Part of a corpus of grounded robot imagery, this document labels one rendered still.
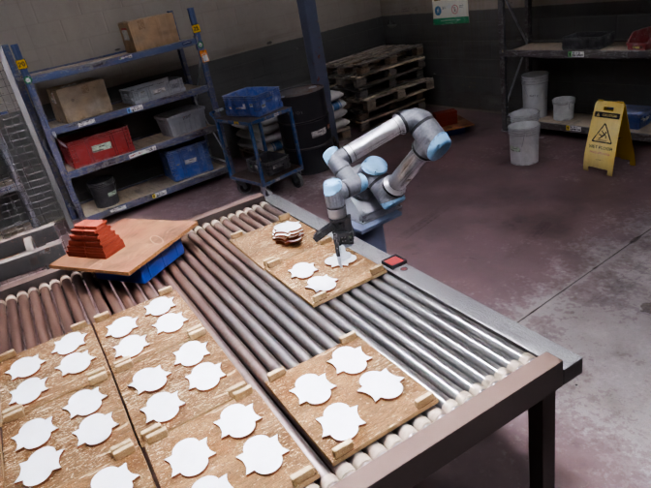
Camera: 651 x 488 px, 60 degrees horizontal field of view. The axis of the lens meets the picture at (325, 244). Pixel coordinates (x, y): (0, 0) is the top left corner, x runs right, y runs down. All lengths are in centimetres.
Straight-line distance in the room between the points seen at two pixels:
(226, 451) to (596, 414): 188
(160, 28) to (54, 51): 116
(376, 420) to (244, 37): 650
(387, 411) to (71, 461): 90
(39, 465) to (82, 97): 489
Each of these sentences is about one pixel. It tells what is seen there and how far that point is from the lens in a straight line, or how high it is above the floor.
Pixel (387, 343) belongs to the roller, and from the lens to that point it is 189.
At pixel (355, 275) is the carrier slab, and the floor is 94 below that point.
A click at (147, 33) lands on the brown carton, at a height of 174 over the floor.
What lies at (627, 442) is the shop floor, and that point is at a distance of 290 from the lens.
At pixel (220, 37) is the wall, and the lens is 750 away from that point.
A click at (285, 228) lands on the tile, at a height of 102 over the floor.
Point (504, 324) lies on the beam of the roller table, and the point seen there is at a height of 91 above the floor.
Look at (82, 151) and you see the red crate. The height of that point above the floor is 79.
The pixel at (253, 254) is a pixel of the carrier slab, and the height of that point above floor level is 94.
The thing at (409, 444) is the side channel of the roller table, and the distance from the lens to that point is 152.
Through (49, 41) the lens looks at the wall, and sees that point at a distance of 689.
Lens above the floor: 205
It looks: 26 degrees down
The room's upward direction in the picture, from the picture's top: 11 degrees counter-clockwise
